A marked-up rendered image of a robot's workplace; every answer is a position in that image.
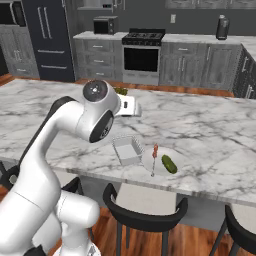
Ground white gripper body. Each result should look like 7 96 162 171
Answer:
127 96 143 118

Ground clear tupperware container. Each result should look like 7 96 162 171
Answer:
112 134 145 167

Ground kebab skewer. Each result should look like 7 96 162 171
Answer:
150 143 160 178

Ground green cucumber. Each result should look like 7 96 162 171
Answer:
161 154 179 175

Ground white plate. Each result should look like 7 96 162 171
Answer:
141 146 183 177

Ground green leafy vegetable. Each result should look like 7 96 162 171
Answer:
114 86 129 96

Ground black and silver stove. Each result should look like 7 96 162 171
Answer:
121 27 167 86

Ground grey base cabinets run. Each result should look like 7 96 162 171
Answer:
72 31 125 82
0 25 41 80
158 33 243 91

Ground black toaster oven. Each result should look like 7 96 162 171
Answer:
92 15 120 36

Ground black bar stool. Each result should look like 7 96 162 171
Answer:
209 204 256 256
102 182 190 256
60 176 95 243
0 161 20 192

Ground dark blue fridge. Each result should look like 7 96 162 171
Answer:
21 0 76 83

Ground grey range hood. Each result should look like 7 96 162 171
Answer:
77 0 127 11

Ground dark corner cabinets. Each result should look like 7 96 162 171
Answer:
232 43 256 100

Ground dark grey kettle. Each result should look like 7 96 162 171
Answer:
215 14 231 41

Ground grey wall cabinets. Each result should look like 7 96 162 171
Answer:
164 0 256 10

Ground black wall microwave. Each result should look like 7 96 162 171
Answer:
0 0 27 28

